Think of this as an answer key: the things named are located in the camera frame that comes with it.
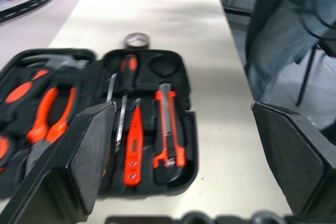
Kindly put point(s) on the black metal chair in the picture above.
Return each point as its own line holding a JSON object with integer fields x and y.
{"x": 305, "y": 77}

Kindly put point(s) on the black tape roll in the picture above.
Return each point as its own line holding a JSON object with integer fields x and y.
{"x": 137, "y": 47}

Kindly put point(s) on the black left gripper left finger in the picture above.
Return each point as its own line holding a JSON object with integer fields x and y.
{"x": 52, "y": 161}

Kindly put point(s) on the orange black tape measure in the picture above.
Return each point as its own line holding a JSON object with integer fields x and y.
{"x": 4, "y": 150}

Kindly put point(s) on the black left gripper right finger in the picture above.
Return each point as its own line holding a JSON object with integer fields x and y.
{"x": 296, "y": 161}

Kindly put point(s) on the person in blue jeans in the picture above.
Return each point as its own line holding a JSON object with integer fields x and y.
{"x": 283, "y": 24}

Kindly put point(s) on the orange black utility knife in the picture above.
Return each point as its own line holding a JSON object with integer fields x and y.
{"x": 168, "y": 119}

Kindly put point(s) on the black plastic tool case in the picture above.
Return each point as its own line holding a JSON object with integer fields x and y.
{"x": 145, "y": 82}

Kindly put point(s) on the orange voltage tester pen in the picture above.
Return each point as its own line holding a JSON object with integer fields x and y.
{"x": 134, "y": 140}

